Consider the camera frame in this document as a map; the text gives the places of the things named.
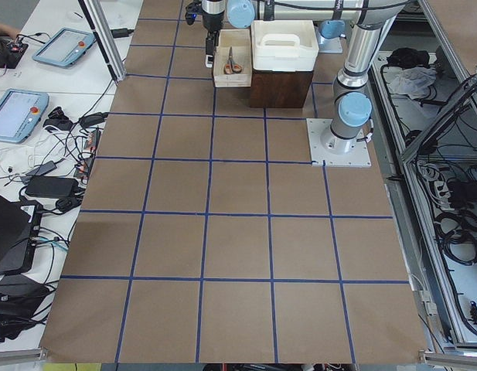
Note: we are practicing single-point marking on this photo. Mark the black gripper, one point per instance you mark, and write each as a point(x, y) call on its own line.
point(212, 22)

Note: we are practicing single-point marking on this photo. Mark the wooden drawer with white handle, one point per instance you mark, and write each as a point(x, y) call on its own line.
point(239, 39)

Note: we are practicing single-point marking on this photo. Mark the orange grey scissors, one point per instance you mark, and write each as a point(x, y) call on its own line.
point(231, 67)

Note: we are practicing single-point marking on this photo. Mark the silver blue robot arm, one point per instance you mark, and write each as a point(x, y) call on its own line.
point(371, 21)

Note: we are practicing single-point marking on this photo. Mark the dark brown wooden cabinet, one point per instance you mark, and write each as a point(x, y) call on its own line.
point(271, 89)

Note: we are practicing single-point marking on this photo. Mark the white plastic tray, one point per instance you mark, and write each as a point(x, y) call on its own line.
point(284, 45)

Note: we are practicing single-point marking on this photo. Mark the black power adapter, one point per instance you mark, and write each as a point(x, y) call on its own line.
point(121, 33)

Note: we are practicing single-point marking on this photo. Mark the blue teach pendant far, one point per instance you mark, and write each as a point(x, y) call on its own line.
point(64, 48)

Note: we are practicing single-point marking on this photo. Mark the blue teach pendant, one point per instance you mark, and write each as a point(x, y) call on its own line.
point(64, 48)
point(20, 112)

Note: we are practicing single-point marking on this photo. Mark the crumpled white cloth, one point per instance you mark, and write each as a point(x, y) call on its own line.
point(414, 82)

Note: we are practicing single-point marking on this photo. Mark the blue teach pendant near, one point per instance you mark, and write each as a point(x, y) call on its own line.
point(20, 112)

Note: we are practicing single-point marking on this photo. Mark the large black power brick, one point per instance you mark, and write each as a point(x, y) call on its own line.
point(51, 187)

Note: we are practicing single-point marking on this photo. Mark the black laptop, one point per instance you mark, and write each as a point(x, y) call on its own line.
point(19, 226)

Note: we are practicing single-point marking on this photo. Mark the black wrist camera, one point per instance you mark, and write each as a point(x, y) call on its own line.
point(193, 9)

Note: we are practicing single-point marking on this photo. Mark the aluminium frame post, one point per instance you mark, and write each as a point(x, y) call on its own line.
point(97, 22)

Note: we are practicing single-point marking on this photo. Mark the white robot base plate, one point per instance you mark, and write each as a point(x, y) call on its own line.
point(330, 151)

